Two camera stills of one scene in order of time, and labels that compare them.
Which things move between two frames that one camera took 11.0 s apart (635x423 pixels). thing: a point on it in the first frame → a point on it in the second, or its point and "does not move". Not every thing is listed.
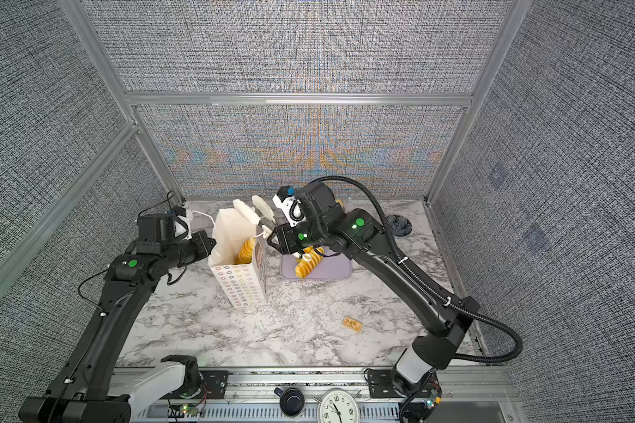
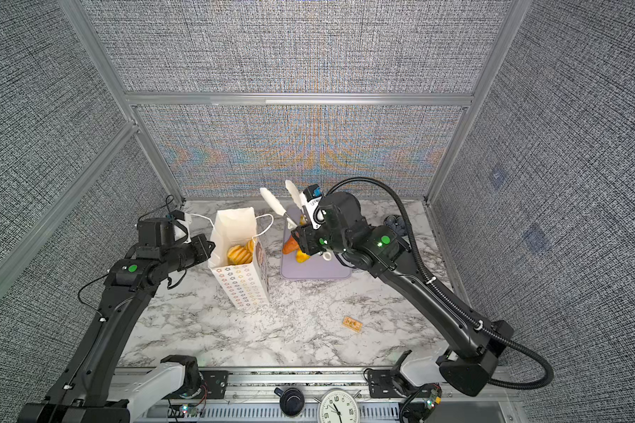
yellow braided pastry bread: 245,254 does not move
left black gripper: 200,238 does not move
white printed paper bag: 243,285 does not move
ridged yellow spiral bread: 311,256 → 237,254
